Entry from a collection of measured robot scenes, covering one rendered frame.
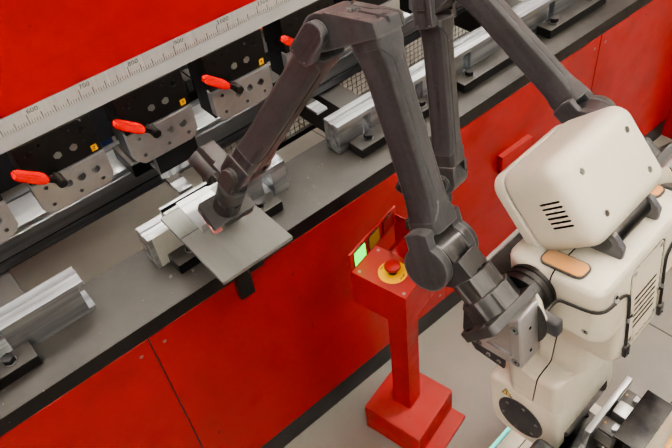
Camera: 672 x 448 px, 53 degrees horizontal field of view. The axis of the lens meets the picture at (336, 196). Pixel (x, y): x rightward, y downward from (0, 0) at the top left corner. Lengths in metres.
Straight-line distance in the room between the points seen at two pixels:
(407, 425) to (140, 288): 0.96
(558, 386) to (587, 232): 0.41
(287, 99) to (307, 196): 0.65
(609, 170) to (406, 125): 0.31
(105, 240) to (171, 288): 1.53
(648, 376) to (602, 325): 1.41
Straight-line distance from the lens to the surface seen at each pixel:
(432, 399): 2.20
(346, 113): 1.81
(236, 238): 1.47
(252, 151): 1.20
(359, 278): 1.64
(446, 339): 2.47
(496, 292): 1.03
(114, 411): 1.69
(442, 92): 1.40
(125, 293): 1.62
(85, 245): 3.12
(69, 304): 1.58
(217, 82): 1.40
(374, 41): 0.94
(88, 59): 1.30
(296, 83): 1.07
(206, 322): 1.65
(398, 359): 1.98
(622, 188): 1.08
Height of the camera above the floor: 2.03
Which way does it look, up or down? 43 degrees down
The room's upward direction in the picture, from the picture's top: 8 degrees counter-clockwise
